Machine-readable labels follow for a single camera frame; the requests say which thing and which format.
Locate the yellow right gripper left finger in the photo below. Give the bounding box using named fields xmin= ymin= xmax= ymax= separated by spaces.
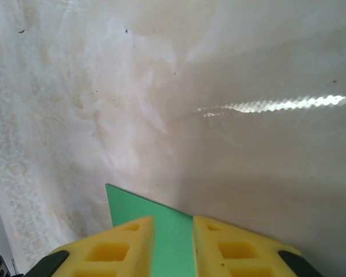
xmin=25 ymin=215 xmax=157 ymax=277

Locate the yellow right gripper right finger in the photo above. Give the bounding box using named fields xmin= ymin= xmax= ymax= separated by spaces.
xmin=191 ymin=215 xmax=322 ymax=277

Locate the green square paper sheet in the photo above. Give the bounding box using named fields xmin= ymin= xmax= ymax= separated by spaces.
xmin=105 ymin=183 xmax=197 ymax=277

